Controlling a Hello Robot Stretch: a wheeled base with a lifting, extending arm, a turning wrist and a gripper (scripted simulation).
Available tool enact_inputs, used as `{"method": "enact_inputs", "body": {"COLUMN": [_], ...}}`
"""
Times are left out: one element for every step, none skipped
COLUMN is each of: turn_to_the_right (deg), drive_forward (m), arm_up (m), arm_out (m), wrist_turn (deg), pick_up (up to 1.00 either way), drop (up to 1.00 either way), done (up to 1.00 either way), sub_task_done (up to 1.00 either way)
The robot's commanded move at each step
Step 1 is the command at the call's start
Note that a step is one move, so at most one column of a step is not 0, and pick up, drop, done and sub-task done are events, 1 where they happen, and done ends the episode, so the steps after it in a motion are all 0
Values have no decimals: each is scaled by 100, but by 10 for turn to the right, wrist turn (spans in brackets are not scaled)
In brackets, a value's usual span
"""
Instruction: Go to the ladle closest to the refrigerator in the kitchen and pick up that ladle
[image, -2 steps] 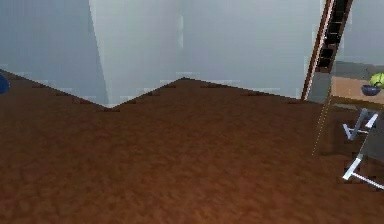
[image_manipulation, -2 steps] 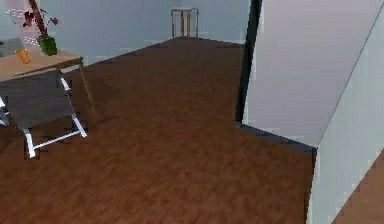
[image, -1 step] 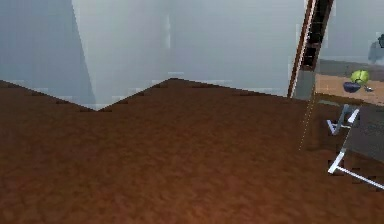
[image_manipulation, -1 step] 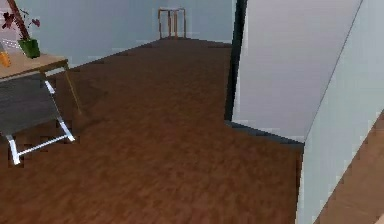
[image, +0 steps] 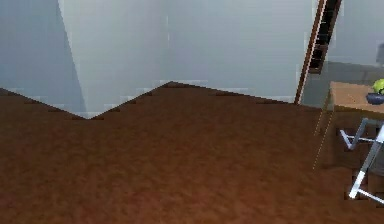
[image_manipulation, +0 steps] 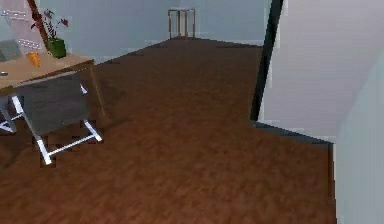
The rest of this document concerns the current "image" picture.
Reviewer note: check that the dark blue bowl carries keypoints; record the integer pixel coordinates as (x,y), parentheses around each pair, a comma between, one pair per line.
(375,98)

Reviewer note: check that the grey box on wall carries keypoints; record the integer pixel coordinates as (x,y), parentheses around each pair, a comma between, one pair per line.
(380,53)

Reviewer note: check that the wooden table with metal legs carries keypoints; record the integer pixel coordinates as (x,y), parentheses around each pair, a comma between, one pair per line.
(350,98)

